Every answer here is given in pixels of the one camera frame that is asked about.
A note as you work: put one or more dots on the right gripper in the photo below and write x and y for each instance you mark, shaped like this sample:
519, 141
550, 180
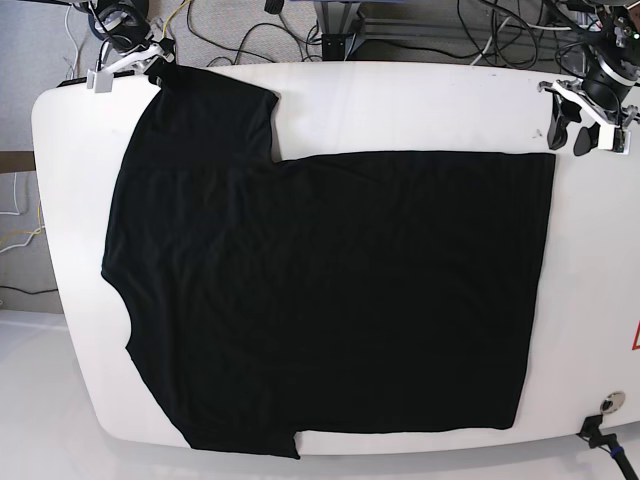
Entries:
138, 58

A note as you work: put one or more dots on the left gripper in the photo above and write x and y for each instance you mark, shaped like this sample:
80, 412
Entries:
600, 96

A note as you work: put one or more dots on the black T-shirt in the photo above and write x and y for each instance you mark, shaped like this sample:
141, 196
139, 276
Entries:
362, 293

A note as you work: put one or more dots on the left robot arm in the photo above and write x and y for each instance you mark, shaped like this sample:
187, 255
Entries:
612, 55

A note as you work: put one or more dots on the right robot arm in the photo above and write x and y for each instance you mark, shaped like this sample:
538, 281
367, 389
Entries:
129, 41

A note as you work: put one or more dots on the red warning sticker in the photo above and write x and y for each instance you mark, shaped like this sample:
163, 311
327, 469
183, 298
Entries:
636, 341

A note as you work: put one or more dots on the right table grommet hole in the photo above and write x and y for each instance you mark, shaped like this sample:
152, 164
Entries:
612, 403

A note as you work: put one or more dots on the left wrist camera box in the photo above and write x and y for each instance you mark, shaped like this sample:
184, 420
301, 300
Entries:
614, 139

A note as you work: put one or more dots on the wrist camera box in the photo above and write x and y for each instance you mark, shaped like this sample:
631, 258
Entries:
100, 81
614, 139

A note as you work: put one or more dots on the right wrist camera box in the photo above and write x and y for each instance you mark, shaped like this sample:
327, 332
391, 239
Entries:
100, 81

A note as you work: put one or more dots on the black frame base block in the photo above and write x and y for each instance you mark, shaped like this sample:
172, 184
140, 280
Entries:
336, 47

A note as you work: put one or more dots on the black clamp with cable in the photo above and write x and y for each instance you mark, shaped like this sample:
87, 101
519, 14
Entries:
590, 433

